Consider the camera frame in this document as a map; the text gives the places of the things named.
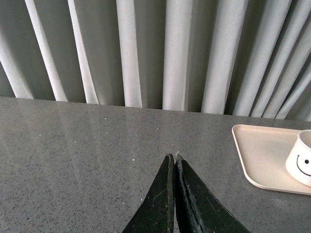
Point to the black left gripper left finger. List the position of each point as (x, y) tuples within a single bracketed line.
[(156, 213)]

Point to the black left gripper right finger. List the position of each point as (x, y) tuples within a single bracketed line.
[(197, 209)]

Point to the pale pink rectangular tray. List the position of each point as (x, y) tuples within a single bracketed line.
[(263, 152)]

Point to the white smiley mug black handle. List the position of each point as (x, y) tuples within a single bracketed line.
[(298, 163)]

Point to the white pleated curtain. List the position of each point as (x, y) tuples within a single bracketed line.
[(237, 57)]

